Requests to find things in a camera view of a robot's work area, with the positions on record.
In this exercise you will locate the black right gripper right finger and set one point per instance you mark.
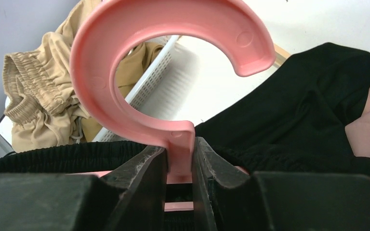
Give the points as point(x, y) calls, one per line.
point(227, 199)

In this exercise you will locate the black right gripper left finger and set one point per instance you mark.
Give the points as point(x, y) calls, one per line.
point(129, 198)

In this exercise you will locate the black shorts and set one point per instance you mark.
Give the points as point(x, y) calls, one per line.
point(292, 123)

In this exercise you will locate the beige shorts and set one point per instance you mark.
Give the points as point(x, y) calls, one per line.
point(44, 108)

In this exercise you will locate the brown shorts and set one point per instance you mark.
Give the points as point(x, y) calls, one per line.
point(129, 72)

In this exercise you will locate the thick pink plastic hanger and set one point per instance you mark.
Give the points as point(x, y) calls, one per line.
point(109, 59)

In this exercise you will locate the white plastic basket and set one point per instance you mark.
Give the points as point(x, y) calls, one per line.
point(138, 95)

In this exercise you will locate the wooden clothes rack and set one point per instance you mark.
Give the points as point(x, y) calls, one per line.
point(281, 56)

